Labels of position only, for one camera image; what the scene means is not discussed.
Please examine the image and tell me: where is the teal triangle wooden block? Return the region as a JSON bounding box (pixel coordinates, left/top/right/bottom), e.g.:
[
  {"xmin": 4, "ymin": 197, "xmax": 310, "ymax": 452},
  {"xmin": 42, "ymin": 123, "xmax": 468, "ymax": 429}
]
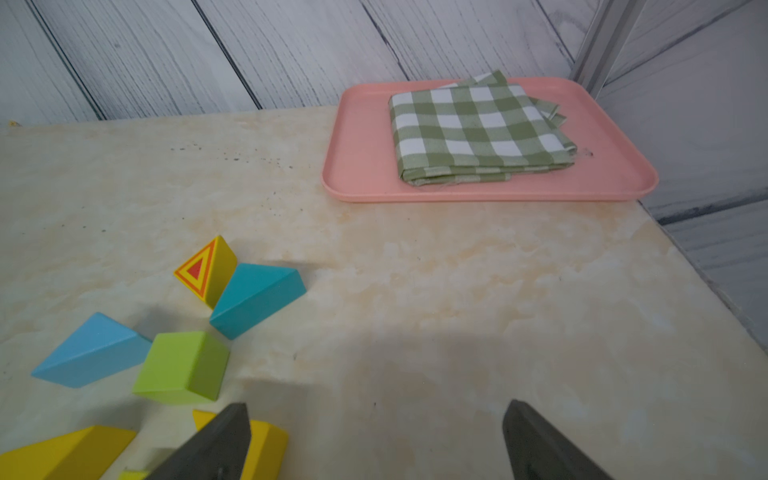
[{"xmin": 209, "ymin": 263, "xmax": 307, "ymax": 340}]

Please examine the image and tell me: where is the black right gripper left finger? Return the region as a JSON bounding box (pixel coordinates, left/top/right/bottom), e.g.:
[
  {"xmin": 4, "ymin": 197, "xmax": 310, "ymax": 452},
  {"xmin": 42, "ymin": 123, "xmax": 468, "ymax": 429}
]
[{"xmin": 147, "ymin": 403, "xmax": 251, "ymax": 480}]

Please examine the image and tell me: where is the yellow small cube block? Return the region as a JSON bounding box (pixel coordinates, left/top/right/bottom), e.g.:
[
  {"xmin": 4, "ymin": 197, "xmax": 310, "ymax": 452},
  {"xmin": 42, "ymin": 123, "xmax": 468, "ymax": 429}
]
[{"xmin": 1, "ymin": 425, "xmax": 137, "ymax": 479}]

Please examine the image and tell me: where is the pink tray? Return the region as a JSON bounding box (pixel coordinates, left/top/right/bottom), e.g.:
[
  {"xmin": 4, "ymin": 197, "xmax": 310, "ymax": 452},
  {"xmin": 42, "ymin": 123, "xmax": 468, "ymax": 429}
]
[{"xmin": 321, "ymin": 77, "xmax": 659, "ymax": 203}]

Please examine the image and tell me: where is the yellow triangle wooden block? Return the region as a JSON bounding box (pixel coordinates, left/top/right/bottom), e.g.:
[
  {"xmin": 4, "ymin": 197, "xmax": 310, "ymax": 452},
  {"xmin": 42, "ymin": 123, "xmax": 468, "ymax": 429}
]
[{"xmin": 191, "ymin": 409, "xmax": 290, "ymax": 480}]

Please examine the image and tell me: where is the lime green long block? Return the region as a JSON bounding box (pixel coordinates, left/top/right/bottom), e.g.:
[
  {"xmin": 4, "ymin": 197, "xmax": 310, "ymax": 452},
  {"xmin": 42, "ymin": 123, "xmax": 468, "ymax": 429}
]
[{"xmin": 118, "ymin": 470, "xmax": 149, "ymax": 480}]

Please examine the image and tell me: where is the right aluminium frame post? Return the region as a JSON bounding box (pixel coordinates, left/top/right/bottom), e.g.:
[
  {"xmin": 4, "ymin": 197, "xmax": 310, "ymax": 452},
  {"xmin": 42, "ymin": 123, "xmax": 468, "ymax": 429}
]
[{"xmin": 570, "ymin": 0, "xmax": 647, "ymax": 98}]

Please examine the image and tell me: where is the green checkered cloth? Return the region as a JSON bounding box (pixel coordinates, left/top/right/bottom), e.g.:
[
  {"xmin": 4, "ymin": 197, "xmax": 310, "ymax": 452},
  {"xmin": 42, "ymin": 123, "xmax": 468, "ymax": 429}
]
[{"xmin": 388, "ymin": 71, "xmax": 578, "ymax": 186}]

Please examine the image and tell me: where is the light blue triangle block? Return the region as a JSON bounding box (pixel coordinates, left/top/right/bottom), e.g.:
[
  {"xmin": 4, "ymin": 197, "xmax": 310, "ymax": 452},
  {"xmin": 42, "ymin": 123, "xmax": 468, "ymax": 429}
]
[{"xmin": 31, "ymin": 313, "xmax": 152, "ymax": 388}]

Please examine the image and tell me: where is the green small cube block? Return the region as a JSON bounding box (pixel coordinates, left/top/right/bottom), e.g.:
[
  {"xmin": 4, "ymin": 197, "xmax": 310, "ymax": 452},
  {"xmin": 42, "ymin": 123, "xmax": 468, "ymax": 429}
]
[{"xmin": 132, "ymin": 331, "xmax": 230, "ymax": 405}]

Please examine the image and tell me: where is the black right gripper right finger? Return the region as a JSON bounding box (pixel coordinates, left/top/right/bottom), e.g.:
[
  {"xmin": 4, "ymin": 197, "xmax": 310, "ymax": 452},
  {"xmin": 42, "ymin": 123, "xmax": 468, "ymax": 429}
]
[{"xmin": 502, "ymin": 400, "xmax": 611, "ymax": 480}]

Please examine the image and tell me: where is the orange triangle wooden block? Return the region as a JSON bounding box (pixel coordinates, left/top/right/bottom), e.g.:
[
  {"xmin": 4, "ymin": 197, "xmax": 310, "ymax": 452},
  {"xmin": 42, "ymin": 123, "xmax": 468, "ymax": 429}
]
[{"xmin": 174, "ymin": 235, "xmax": 238, "ymax": 309}]

